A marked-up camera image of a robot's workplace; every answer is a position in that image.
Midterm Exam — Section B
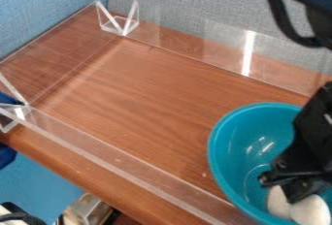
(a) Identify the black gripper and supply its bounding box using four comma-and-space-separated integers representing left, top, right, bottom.
258, 145, 332, 204

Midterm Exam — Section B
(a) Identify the white and orange toy mushroom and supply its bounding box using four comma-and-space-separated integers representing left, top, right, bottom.
268, 185, 332, 225

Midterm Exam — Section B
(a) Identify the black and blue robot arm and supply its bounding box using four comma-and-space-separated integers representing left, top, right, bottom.
260, 0, 332, 204

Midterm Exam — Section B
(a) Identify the blue plastic bowl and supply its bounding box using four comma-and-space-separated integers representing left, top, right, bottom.
206, 102, 332, 225

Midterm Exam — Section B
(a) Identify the black and white wheel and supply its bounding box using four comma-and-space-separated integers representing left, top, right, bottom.
0, 203, 45, 225

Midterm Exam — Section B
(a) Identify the clear acrylic table barrier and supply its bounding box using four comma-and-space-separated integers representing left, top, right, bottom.
0, 3, 332, 225

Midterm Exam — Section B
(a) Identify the dark blue object at left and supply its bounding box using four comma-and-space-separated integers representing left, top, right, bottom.
0, 91, 21, 170

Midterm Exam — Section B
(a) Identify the black cable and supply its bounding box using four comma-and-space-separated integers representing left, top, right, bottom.
264, 0, 332, 48

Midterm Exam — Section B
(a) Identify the metal frame under table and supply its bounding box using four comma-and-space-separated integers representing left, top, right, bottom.
53, 193, 114, 225

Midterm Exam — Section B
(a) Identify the clear acrylic corner bracket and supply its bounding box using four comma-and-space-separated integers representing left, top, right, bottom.
95, 1, 140, 37

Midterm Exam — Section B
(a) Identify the clear acrylic left bracket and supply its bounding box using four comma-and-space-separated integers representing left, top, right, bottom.
0, 73, 31, 133

